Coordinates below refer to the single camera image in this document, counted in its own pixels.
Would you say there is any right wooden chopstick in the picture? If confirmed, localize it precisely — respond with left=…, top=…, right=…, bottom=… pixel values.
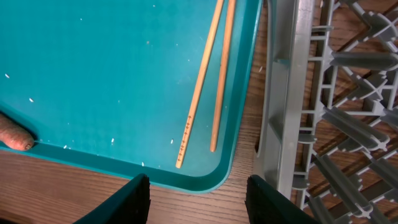
left=210, top=0, right=236, bottom=152

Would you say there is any wooden chopstick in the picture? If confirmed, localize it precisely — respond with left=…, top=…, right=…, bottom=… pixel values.
left=175, top=0, right=224, bottom=169
left=210, top=0, right=236, bottom=152

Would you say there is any orange carrot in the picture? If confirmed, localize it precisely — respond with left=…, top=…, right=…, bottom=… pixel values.
left=1, top=114, right=34, bottom=151

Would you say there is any grey dishwasher rack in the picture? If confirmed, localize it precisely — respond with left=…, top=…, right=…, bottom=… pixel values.
left=253, top=1, right=397, bottom=223

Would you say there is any teal serving tray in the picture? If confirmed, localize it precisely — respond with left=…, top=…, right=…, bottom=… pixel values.
left=1, top=0, right=262, bottom=194

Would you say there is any left wooden chopstick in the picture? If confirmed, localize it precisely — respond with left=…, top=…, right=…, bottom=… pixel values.
left=175, top=0, right=224, bottom=169

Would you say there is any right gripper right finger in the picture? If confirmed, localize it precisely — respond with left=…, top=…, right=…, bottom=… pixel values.
left=245, top=175, right=317, bottom=224

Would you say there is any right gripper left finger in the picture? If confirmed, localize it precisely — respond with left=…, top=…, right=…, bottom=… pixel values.
left=75, top=174, right=150, bottom=224

